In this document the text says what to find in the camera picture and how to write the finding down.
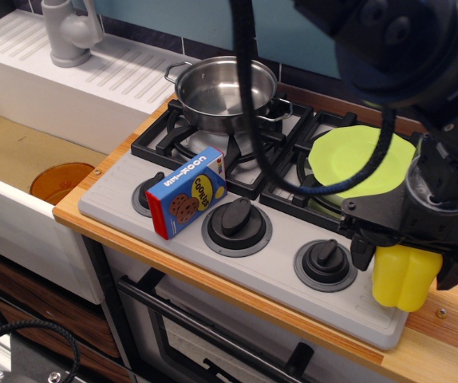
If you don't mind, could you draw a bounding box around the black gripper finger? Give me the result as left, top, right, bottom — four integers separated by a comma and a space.
350, 235, 376, 271
436, 249, 458, 290

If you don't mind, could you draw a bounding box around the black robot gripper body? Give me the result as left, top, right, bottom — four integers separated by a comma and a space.
340, 136, 458, 255

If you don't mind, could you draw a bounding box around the yellow toy bell pepper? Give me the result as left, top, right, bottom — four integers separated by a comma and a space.
372, 245, 443, 312

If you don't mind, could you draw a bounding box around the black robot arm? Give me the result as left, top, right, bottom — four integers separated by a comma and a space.
294, 1, 458, 290

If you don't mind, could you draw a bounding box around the right black stove knob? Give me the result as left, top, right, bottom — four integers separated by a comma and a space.
294, 239, 357, 293

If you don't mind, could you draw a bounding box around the black stove knob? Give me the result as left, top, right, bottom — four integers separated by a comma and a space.
294, 239, 357, 293
132, 172, 164, 217
202, 197, 273, 258

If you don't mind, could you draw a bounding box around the lime green plate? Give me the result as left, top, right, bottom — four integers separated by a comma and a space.
308, 125, 416, 205

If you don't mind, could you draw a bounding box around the grey toy stove top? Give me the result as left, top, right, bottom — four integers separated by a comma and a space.
77, 95, 413, 351

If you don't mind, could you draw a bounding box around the middle black stove knob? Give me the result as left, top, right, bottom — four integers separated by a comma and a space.
202, 197, 273, 258

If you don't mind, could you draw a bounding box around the left black stove knob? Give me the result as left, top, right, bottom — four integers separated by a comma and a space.
132, 172, 164, 217

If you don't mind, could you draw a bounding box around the right black burner grate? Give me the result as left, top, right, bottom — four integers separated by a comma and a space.
260, 111, 420, 232

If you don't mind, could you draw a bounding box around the black burner grate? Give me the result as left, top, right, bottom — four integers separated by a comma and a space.
131, 98, 314, 199
260, 111, 420, 232

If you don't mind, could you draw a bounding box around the left black burner grate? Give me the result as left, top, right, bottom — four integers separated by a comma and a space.
131, 98, 314, 199

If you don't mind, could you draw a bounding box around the blue cookie box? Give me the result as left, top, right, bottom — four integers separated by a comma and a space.
146, 147, 227, 240

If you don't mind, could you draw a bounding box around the wooden drawer cabinet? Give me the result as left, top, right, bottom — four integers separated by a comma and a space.
0, 255, 132, 382

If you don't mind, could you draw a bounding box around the white toy sink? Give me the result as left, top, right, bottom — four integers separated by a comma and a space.
0, 10, 182, 304

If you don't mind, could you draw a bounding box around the grey toy faucet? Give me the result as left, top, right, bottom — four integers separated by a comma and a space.
41, 0, 104, 68

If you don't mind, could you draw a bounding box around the oven door with handle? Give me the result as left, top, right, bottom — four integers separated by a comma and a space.
116, 267, 397, 383

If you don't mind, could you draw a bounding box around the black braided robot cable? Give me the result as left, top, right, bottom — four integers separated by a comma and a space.
228, 0, 397, 196

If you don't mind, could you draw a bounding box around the black braided foreground cable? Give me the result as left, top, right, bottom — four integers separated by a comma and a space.
0, 318, 81, 383

